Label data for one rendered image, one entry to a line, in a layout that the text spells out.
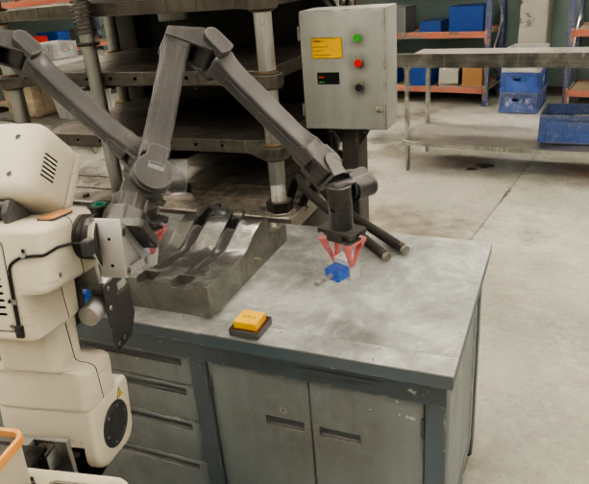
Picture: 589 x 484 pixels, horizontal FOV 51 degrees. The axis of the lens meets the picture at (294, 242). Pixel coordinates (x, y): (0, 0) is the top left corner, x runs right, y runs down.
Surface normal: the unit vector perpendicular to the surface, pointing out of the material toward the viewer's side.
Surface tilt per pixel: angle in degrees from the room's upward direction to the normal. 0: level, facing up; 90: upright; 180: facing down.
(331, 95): 90
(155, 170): 50
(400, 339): 0
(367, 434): 90
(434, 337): 0
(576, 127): 93
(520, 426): 0
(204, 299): 90
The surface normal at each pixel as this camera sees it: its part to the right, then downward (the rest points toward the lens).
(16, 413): -0.21, 0.29
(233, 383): -0.38, 0.41
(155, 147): 0.43, -0.37
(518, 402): -0.07, -0.91
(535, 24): -0.61, 0.38
